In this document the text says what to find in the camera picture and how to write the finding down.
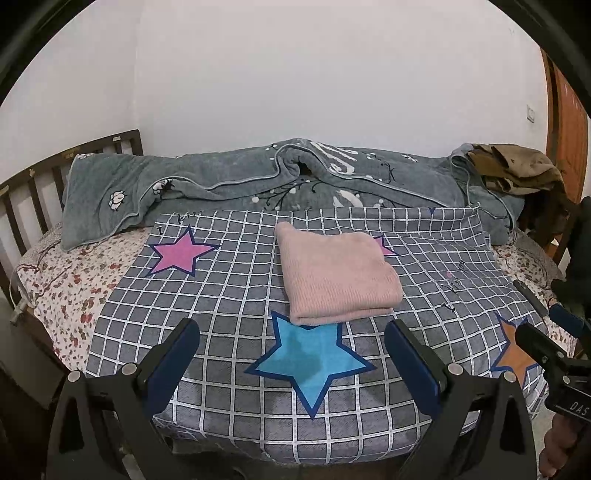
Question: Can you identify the grey checked star-print quilt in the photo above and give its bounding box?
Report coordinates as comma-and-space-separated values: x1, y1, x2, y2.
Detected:
87, 206, 550, 464

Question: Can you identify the floral bed sheet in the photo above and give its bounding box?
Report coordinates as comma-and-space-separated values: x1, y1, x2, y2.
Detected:
16, 222, 578, 370

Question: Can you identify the pink knit sweater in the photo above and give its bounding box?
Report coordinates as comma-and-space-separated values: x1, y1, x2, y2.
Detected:
274, 222, 404, 326

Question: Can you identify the wooden chair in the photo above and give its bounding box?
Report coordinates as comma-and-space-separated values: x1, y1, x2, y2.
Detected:
517, 185, 580, 266

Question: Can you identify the dark cloth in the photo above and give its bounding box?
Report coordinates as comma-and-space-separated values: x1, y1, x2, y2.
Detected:
551, 196, 591, 319

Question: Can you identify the grey-green floral blanket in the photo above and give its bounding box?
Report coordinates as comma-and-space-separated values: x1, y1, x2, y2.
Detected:
61, 137, 526, 252

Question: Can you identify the brown jacket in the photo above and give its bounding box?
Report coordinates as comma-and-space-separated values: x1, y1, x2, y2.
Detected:
464, 144, 566, 195

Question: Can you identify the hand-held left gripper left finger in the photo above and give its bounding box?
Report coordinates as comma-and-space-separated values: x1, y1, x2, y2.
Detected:
46, 318, 201, 480

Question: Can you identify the white charger cable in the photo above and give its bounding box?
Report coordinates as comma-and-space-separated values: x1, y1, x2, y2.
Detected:
9, 272, 35, 326

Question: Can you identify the dark wooden headboard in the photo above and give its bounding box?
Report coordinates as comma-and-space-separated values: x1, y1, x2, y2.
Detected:
0, 129, 144, 268

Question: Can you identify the black remote control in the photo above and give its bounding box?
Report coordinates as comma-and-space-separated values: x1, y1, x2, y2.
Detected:
512, 279, 548, 317

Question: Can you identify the person's right hand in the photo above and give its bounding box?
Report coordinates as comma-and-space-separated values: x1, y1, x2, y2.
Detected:
539, 411, 591, 480

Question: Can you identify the wooden door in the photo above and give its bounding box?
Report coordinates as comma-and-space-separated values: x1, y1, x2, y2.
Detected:
540, 48, 589, 204

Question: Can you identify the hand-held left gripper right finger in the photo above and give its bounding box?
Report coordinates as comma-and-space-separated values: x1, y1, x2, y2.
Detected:
384, 318, 539, 480

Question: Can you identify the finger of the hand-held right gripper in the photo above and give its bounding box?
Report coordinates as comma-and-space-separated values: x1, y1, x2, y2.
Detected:
549, 304, 591, 335
515, 320, 583, 371

